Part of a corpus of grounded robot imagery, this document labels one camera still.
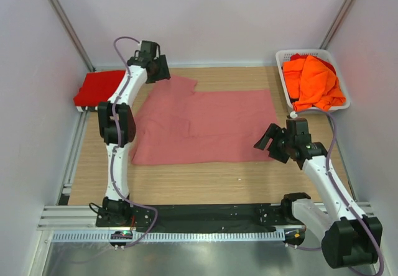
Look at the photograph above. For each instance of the white plastic basket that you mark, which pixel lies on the white plastic basket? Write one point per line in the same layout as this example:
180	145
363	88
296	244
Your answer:
284	56

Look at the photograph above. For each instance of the orange t shirt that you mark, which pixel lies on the orange t shirt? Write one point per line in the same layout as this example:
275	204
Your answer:
312	85

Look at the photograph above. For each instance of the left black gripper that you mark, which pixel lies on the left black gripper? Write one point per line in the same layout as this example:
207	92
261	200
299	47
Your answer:
160	69

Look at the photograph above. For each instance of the folded red t shirt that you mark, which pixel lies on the folded red t shirt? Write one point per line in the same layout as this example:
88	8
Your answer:
98	87

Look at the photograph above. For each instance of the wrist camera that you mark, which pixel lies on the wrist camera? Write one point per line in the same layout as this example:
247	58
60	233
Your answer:
148	50
293	115

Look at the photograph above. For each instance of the white slotted cable duct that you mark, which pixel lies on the white slotted cable duct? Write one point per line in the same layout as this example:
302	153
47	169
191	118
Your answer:
112	236

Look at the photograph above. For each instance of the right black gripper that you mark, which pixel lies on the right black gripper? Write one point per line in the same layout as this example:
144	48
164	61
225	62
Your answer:
278	142

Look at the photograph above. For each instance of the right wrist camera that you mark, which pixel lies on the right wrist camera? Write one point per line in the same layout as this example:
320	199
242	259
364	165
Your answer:
293	115

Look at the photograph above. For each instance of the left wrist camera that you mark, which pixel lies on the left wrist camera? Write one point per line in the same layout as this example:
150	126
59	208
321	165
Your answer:
148	50

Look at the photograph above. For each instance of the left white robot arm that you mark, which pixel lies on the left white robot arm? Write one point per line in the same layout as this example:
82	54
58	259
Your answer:
117	128

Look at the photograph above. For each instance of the pink t shirt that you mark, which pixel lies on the pink t shirt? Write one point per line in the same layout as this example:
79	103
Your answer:
178	125

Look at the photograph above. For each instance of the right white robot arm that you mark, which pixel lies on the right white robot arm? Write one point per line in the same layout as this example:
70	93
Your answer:
348	236

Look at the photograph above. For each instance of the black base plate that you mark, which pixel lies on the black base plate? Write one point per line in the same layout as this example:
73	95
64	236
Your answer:
200	219

